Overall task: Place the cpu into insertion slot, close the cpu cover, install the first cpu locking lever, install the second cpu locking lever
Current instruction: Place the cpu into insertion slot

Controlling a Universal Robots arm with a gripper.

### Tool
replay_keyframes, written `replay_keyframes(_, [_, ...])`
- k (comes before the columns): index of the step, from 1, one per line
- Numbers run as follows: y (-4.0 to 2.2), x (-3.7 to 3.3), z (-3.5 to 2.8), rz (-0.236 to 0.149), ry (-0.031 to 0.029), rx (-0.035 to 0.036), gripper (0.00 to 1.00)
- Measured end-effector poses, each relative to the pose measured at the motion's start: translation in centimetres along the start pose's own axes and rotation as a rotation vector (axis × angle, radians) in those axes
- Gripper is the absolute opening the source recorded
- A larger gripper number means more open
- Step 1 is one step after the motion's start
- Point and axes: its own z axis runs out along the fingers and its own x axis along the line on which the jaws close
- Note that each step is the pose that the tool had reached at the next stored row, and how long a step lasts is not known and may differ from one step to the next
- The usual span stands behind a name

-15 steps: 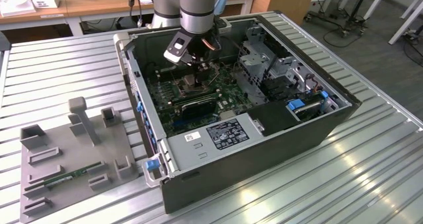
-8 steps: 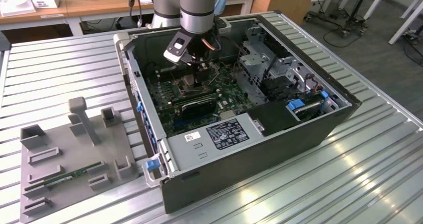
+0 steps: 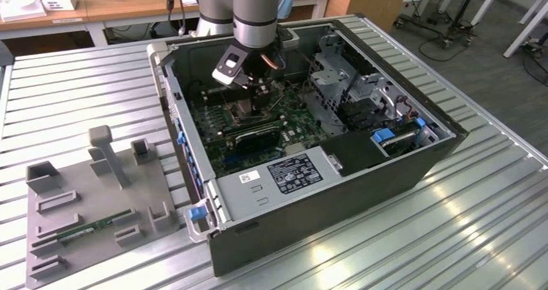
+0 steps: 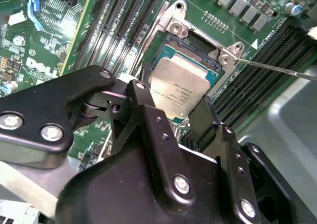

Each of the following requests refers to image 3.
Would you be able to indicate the thin metal locking lever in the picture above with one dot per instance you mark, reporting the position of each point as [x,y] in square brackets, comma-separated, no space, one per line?
[222,94]
[277,102]

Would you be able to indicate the silver CPU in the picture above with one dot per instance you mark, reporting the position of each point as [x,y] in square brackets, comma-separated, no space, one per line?
[242,109]

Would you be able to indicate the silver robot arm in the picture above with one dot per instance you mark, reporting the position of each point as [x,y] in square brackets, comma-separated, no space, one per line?
[254,14]

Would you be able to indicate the CPU socket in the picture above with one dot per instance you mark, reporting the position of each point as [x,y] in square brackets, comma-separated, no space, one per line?
[240,121]

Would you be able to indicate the metal drive cage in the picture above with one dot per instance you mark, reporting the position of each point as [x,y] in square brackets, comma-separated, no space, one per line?
[325,81]

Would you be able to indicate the green motherboard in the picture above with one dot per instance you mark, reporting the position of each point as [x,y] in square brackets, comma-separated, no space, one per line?
[298,123]

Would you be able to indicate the black graphics card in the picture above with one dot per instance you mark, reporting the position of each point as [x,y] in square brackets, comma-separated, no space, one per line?
[256,140]

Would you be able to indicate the wooden cabinet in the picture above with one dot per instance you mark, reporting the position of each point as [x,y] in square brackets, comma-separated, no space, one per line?
[372,1]

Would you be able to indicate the blue disk carrier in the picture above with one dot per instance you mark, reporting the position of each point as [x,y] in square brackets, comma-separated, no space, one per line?
[381,136]

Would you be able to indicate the grey power supply unit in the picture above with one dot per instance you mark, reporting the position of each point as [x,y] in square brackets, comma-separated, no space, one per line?
[248,197]

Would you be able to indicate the small blue clip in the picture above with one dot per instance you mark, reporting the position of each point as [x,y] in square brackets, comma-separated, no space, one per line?
[418,122]

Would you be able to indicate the blue case latch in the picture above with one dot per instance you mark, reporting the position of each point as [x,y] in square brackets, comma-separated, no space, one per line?
[194,213]

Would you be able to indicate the black wheeled stand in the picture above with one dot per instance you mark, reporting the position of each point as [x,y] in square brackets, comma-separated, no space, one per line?
[453,33]

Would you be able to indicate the black open PC case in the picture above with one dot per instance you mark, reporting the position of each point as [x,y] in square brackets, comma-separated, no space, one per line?
[321,226]

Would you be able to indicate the grey parts rack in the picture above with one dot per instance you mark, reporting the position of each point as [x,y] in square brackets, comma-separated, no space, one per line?
[98,200]

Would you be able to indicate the flat white box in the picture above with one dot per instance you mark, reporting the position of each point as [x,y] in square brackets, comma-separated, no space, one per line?
[25,12]

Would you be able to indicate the green RAM stick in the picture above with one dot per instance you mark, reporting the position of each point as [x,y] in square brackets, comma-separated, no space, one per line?
[92,225]

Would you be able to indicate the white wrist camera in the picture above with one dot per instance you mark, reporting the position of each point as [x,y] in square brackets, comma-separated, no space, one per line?
[230,67]

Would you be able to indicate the wooden desk white frame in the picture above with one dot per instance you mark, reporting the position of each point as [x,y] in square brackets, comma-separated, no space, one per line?
[128,7]

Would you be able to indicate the white table frame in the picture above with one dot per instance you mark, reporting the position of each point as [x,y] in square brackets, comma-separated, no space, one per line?
[486,1]
[525,30]

